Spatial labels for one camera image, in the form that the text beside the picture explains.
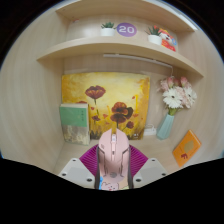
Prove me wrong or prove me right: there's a white light bar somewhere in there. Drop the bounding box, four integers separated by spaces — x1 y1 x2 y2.
102 53 174 70

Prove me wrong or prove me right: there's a pink and white flower bouquet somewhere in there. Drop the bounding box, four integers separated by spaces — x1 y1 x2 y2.
159 76 198 117

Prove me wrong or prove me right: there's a pale teal faceted vase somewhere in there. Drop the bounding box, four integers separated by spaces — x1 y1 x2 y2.
156 113 176 141

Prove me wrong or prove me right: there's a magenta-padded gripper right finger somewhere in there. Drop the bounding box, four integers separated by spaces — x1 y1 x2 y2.
126 143 168 190

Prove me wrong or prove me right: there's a green and beige book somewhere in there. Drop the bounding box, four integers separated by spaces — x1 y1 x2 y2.
59 102 91 146

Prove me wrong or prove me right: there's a yellow poppy flower painting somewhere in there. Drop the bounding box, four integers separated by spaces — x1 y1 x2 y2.
61 71 151 141

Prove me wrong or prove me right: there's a wooden shelf with decorations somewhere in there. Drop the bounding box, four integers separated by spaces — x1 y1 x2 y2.
36 0 205 78

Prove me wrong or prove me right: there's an orange booklet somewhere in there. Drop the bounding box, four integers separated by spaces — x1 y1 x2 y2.
172 129 203 168

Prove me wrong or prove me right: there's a white power strip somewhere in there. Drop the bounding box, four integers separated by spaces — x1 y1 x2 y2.
143 123 158 137

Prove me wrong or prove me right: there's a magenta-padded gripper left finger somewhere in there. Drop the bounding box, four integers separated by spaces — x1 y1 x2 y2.
58 143 101 190

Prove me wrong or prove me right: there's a pink computer mouse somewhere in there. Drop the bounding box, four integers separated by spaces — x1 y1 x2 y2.
97 128 131 186

